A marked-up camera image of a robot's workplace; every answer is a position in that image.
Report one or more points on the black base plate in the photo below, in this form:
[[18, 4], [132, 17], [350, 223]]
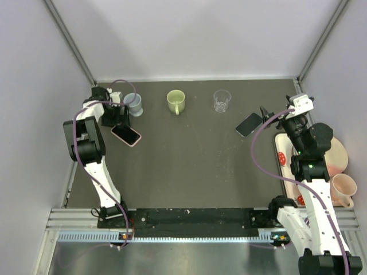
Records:
[[208, 222]]

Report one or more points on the light blue cable duct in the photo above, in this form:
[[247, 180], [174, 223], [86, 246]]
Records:
[[99, 236]]

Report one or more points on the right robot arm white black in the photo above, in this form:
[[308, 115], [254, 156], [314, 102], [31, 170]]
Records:
[[318, 240]]

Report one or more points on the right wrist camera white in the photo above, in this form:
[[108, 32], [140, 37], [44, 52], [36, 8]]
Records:
[[300, 104]]

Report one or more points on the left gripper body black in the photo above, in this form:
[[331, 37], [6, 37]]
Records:
[[112, 116]]

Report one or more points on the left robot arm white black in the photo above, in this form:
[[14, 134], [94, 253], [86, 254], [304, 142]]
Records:
[[87, 147]]

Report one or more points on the pink mug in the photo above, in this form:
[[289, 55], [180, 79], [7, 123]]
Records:
[[342, 188]]

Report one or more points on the pink white plate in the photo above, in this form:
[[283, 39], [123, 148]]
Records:
[[336, 158]]

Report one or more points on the dark phone blue edge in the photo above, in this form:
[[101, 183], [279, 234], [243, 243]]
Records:
[[249, 125]]

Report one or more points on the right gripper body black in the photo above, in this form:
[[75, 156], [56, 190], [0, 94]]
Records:
[[293, 125]]

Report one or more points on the green mug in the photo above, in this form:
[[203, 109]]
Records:
[[176, 101]]

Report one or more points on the clear glass tumbler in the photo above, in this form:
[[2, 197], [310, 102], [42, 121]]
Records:
[[221, 100]]

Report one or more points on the white tray with strawberries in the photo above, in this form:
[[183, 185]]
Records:
[[285, 150]]

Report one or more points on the light blue footed cup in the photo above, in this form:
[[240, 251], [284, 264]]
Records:
[[134, 103]]

